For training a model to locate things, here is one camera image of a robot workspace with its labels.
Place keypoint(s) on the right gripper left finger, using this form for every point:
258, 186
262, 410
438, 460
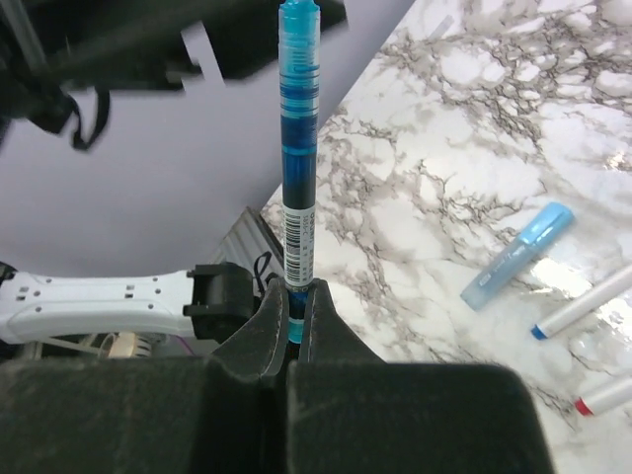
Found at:
160, 415

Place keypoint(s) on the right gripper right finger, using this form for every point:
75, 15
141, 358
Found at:
411, 418

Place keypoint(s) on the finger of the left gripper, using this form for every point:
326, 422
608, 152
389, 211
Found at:
326, 336
257, 351

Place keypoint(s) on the white pen red tip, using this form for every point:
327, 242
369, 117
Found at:
605, 397

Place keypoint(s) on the white pen blue tip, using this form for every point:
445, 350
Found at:
581, 306

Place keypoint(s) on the thin teal blue pen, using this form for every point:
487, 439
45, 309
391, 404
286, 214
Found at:
299, 87

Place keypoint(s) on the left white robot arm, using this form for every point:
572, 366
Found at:
207, 303

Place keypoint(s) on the aluminium rail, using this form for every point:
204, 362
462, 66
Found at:
251, 244

